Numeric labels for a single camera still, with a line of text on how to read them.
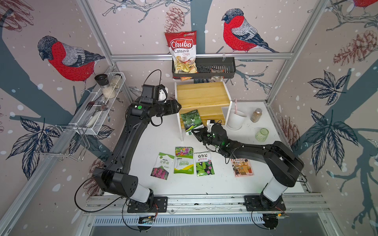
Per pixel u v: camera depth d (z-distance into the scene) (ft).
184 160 2.88
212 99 2.50
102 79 2.40
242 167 2.82
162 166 2.82
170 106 2.12
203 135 2.49
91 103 2.35
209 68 3.51
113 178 1.28
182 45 2.67
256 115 3.38
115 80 2.83
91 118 2.29
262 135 3.11
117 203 1.51
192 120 2.88
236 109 3.34
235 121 3.11
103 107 2.33
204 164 2.87
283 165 1.51
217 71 3.02
